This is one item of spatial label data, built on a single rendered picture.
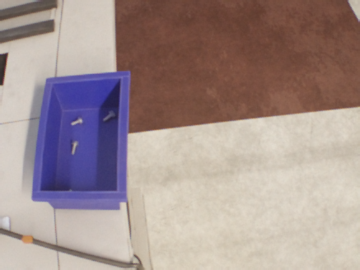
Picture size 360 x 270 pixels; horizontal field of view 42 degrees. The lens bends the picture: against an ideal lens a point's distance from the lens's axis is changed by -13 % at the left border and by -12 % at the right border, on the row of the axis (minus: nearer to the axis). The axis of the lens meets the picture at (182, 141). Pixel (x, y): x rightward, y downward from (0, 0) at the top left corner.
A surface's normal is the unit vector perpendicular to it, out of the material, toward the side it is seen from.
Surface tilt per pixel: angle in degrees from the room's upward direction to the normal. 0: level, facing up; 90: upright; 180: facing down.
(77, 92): 85
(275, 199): 0
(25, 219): 0
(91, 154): 0
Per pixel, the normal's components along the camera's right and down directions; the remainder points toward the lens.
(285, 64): -0.01, -0.52
